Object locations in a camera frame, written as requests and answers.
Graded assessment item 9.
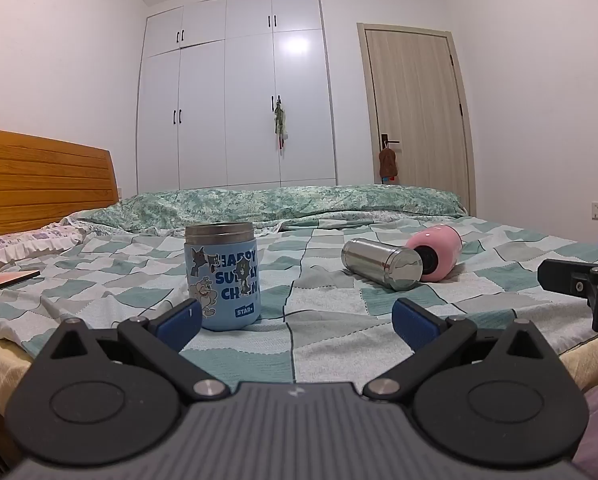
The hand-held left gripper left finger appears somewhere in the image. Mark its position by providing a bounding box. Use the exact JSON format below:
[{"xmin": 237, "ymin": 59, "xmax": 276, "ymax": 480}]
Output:
[{"xmin": 36, "ymin": 298, "xmax": 231, "ymax": 402}]

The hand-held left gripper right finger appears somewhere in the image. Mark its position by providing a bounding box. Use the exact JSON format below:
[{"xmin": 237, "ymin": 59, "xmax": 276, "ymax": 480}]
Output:
[{"xmin": 362, "ymin": 298, "xmax": 560, "ymax": 404}]

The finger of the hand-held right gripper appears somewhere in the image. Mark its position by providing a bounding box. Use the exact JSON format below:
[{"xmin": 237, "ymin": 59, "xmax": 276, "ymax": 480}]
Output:
[{"xmin": 538, "ymin": 259, "xmax": 598, "ymax": 333}]

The blue cartoon print cup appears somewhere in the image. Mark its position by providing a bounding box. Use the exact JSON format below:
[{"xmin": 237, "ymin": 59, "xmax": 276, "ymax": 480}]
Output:
[{"xmin": 184, "ymin": 223, "xmax": 262, "ymax": 332}]

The silver steel cup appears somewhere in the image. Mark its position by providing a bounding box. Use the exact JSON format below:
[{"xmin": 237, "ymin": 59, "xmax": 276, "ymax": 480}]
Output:
[{"xmin": 341, "ymin": 238, "xmax": 424, "ymax": 292}]

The pink cup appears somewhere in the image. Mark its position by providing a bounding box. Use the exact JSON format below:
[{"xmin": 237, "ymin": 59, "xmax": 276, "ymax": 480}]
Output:
[{"xmin": 405, "ymin": 225, "xmax": 463, "ymax": 283}]

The checkered green grey blanket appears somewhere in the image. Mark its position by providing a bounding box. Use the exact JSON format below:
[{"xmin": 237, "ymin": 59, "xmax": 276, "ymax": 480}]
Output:
[{"xmin": 0, "ymin": 214, "xmax": 598, "ymax": 386}]

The green floral duvet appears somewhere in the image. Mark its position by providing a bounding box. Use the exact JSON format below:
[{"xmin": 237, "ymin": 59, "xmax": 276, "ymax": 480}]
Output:
[{"xmin": 76, "ymin": 184, "xmax": 467, "ymax": 237}]

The purple floral pillow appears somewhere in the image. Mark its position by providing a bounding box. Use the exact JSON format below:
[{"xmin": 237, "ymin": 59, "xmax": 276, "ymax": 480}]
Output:
[{"xmin": 0, "ymin": 223, "xmax": 88, "ymax": 274}]

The pink notebook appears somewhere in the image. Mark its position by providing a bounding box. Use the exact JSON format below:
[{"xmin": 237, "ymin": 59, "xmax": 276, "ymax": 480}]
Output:
[{"xmin": 0, "ymin": 269, "xmax": 41, "ymax": 297}]

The wooden headboard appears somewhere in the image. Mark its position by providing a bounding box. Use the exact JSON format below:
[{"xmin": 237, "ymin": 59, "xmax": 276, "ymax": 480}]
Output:
[{"xmin": 0, "ymin": 127, "xmax": 120, "ymax": 237}]

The light wooden door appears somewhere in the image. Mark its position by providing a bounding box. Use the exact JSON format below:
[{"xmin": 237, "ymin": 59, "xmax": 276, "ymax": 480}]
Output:
[{"xmin": 357, "ymin": 23, "xmax": 477, "ymax": 216}]

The white wardrobe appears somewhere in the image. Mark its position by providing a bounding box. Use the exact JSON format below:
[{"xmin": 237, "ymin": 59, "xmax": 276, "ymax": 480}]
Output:
[{"xmin": 136, "ymin": 0, "xmax": 338, "ymax": 192}]

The brown bag on handle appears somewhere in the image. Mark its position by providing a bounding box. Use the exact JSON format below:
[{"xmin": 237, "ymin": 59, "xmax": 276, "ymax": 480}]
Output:
[{"xmin": 378, "ymin": 149, "xmax": 399, "ymax": 185}]

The green hanging keychain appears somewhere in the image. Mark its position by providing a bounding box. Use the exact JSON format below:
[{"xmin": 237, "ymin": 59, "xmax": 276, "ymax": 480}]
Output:
[{"xmin": 273, "ymin": 102, "xmax": 291, "ymax": 151}]

